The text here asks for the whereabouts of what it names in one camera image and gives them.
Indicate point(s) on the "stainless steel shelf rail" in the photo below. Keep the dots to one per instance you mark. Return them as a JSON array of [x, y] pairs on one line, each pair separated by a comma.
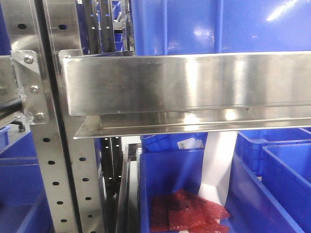
[[122, 94]]

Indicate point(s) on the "blue bin right lower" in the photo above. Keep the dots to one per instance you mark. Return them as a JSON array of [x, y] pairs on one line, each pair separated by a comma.
[[282, 159]]

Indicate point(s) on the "steel bracket with bolts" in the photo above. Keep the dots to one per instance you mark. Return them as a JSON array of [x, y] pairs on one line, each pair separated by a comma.
[[28, 73]]

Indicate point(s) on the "blue bin with red bags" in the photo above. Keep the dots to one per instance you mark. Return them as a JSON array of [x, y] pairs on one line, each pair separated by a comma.
[[252, 208]]

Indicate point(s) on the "red bubble wrap bags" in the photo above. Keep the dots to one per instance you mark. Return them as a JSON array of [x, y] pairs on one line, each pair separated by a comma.
[[185, 211]]

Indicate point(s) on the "large blue upper bin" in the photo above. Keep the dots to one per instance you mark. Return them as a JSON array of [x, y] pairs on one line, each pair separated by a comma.
[[163, 27]]

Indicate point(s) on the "perforated steel shelf upright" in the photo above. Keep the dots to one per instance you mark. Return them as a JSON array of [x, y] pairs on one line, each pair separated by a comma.
[[71, 169]]

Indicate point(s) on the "blue bin left lower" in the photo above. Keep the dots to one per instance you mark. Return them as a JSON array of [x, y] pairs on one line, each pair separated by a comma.
[[23, 202]]

